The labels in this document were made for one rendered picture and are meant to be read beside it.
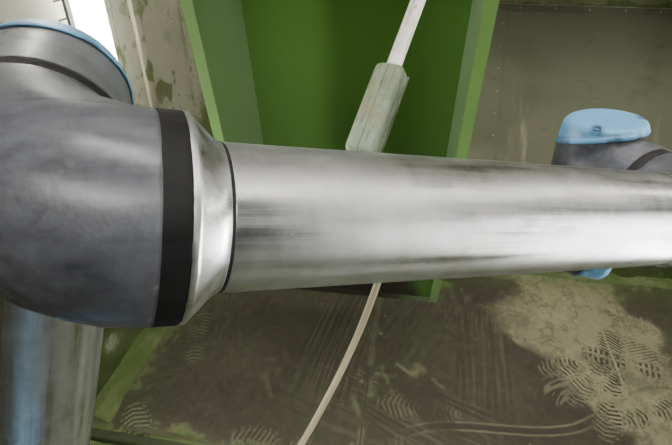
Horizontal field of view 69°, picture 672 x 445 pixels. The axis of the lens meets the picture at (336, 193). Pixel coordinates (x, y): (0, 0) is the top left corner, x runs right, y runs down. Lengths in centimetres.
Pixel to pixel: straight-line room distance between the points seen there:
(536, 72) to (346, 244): 226
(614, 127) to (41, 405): 61
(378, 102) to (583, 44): 192
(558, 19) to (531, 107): 42
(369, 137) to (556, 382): 148
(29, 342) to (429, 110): 125
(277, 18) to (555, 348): 157
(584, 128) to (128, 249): 50
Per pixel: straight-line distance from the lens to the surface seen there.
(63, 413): 52
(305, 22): 139
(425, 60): 141
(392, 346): 199
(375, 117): 73
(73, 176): 23
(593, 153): 61
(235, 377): 192
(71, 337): 46
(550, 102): 248
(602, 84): 256
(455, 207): 31
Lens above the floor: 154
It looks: 32 degrees down
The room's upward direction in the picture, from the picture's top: straight up
